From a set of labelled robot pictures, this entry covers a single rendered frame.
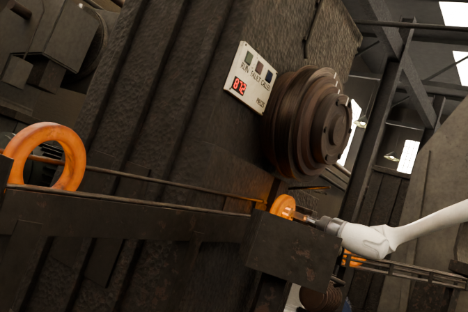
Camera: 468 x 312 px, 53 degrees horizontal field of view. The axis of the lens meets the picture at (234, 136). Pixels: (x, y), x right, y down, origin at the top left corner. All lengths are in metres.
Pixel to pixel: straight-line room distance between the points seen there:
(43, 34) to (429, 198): 4.34
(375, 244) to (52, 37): 4.68
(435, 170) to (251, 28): 3.19
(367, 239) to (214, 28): 0.89
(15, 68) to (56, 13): 0.79
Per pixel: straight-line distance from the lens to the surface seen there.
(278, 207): 1.83
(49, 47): 5.75
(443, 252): 4.43
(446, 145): 4.65
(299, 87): 1.77
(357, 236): 1.73
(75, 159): 1.06
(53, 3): 5.92
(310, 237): 1.18
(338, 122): 1.86
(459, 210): 1.69
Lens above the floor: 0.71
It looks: 8 degrees up
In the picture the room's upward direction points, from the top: 19 degrees clockwise
